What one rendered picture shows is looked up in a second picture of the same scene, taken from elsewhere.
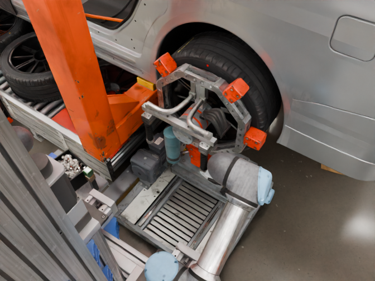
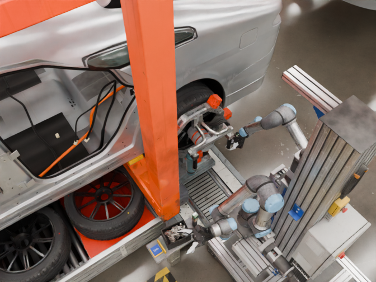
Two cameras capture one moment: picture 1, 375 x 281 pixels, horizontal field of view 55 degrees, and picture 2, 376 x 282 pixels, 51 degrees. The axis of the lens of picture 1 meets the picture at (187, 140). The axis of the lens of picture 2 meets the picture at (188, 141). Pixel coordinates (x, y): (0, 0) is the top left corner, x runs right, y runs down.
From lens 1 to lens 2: 2.26 m
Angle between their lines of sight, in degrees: 41
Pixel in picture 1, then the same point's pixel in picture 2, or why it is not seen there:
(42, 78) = (61, 244)
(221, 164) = (277, 117)
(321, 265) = (262, 139)
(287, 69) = (224, 72)
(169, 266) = not seen: hidden behind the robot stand
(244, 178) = (287, 112)
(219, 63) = (197, 98)
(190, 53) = (180, 108)
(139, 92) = (140, 166)
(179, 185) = not seen: hidden behind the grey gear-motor
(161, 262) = not seen: hidden behind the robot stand
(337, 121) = (247, 73)
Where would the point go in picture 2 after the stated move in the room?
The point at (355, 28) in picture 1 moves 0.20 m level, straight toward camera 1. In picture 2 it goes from (247, 34) to (267, 48)
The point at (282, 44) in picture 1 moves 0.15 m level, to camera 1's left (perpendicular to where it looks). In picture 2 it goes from (220, 64) to (215, 78)
